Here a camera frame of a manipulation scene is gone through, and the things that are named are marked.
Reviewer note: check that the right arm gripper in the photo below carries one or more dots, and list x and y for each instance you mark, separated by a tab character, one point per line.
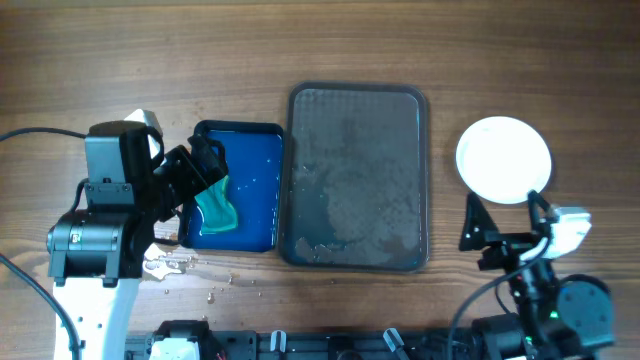
508	247

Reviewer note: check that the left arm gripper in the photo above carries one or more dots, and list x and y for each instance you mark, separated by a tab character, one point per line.
196	179

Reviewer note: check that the white plate top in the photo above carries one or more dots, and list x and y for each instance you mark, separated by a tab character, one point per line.
502	159

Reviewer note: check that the green scrubbing sponge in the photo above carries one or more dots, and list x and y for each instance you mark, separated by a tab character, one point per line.
218	214

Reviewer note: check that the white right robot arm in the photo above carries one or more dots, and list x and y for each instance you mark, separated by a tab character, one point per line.
554	318

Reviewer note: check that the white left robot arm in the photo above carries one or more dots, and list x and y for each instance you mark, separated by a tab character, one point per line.
97	253

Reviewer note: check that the blue tray with water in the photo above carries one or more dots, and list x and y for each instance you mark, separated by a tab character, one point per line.
254	155

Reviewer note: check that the dark brown serving tray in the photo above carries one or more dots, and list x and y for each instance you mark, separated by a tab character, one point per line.
355	192

